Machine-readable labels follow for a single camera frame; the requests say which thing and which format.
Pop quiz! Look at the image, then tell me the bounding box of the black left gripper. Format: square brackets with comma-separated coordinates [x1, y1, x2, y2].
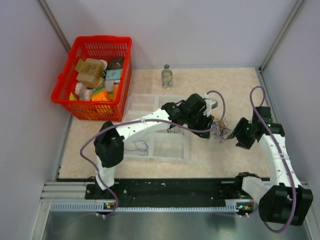
[185, 109, 213, 139]

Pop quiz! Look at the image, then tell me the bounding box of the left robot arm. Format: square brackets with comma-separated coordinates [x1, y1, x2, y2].
[93, 93, 218, 199]

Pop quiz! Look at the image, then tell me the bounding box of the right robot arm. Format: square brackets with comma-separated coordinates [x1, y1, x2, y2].
[227, 106, 314, 226]

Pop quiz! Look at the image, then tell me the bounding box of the white compartment organizer tray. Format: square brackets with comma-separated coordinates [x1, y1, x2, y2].
[123, 93, 190, 163]

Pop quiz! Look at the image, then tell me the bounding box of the clear glass bottle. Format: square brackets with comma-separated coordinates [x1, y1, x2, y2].
[161, 64, 173, 89]

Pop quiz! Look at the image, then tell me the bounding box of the teal box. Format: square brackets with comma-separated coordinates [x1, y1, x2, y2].
[105, 69, 123, 81]

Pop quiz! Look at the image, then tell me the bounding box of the orange carton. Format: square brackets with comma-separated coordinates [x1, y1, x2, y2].
[91, 89, 112, 102]

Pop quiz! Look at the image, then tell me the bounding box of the red plastic basket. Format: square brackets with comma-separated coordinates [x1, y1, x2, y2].
[51, 35, 132, 122]

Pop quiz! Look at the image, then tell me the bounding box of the brown cardboard box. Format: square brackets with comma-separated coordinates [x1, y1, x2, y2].
[74, 58, 105, 78]

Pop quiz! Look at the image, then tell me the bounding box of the tangled wire pile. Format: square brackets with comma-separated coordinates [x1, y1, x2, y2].
[207, 119, 237, 148]

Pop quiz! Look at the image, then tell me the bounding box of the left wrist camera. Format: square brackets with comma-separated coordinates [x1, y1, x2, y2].
[203, 93, 218, 117]

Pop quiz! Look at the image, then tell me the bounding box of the dark purple wire in tray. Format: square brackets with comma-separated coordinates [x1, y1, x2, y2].
[166, 126, 185, 135]

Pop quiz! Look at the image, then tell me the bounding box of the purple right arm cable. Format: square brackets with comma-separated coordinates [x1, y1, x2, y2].
[249, 86, 300, 233]

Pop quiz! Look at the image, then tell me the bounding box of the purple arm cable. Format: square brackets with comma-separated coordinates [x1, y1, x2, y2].
[249, 86, 300, 233]
[79, 90, 227, 216]

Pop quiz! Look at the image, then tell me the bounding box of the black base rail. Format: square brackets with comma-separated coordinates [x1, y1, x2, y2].
[85, 177, 258, 208]

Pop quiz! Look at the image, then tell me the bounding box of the blue wire in tray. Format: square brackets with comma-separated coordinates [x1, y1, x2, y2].
[123, 139, 150, 156]

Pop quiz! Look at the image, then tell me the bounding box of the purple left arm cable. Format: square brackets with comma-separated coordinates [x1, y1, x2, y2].
[79, 90, 227, 216]

